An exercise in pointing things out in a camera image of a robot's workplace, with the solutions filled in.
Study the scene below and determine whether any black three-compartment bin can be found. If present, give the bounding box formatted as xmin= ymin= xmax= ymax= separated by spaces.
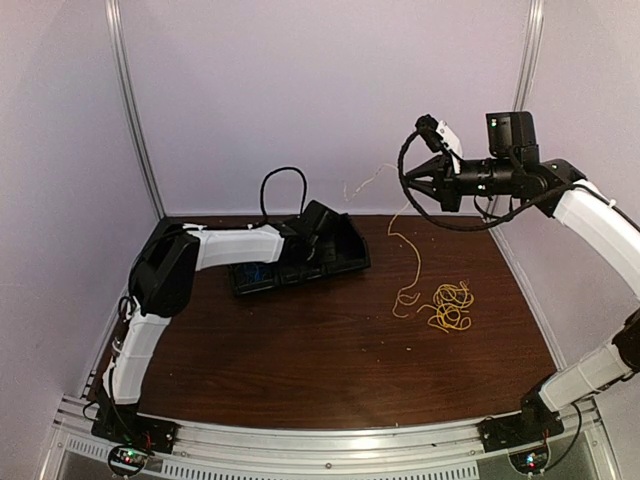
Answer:
xmin=227 ymin=213 xmax=371 ymax=296

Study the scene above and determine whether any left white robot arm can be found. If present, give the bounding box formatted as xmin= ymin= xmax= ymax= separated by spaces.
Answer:
xmin=103 ymin=201 xmax=341 ymax=444

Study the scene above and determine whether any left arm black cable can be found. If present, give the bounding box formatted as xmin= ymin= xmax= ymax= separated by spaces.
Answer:
xmin=259 ymin=166 xmax=308 ymax=226

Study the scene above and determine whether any aluminium front rail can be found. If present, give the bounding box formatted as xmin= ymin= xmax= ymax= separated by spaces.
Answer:
xmin=36 ymin=399 xmax=621 ymax=479

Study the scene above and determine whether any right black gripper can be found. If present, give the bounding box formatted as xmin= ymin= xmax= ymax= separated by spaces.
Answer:
xmin=402 ymin=150 xmax=519 ymax=212

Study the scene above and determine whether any aluminium frame post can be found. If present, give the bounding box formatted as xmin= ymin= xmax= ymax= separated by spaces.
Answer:
xmin=104 ymin=0 xmax=166 ymax=219
xmin=512 ymin=0 xmax=545 ymax=111

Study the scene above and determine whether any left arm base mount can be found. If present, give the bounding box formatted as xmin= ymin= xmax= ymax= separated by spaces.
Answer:
xmin=91 ymin=417 xmax=178 ymax=477

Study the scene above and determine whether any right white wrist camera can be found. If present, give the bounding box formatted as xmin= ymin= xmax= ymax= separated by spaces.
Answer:
xmin=415 ymin=115 xmax=463 ymax=160

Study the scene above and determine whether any left aluminium frame post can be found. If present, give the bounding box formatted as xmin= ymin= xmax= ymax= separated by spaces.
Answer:
xmin=104 ymin=0 xmax=166 ymax=219

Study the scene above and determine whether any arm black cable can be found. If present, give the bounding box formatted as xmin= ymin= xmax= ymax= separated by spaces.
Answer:
xmin=259 ymin=166 xmax=308 ymax=226
xmin=397 ymin=124 xmax=576 ymax=232

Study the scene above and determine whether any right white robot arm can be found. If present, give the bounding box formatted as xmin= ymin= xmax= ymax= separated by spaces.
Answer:
xmin=397 ymin=111 xmax=639 ymax=442

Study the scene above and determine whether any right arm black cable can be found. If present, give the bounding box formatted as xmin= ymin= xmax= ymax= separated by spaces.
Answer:
xmin=397 ymin=124 xmax=576 ymax=232

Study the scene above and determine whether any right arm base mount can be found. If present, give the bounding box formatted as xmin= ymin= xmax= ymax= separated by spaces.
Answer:
xmin=478 ymin=414 xmax=564 ymax=477

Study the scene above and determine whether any right aluminium frame post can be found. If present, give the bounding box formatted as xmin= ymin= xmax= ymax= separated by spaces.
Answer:
xmin=512 ymin=0 xmax=545 ymax=111

